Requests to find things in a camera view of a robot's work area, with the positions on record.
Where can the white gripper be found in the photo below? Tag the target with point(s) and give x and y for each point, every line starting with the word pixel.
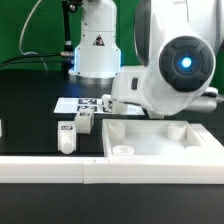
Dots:
pixel 147 88

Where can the white square tabletop part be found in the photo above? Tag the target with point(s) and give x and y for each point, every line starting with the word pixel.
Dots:
pixel 157 138

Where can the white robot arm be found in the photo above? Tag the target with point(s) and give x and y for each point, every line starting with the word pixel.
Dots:
pixel 176 42

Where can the white marker sheet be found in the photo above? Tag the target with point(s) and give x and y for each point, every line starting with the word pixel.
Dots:
pixel 73 105

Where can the white L-shaped fence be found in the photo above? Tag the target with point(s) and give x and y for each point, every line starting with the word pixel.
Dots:
pixel 78 168

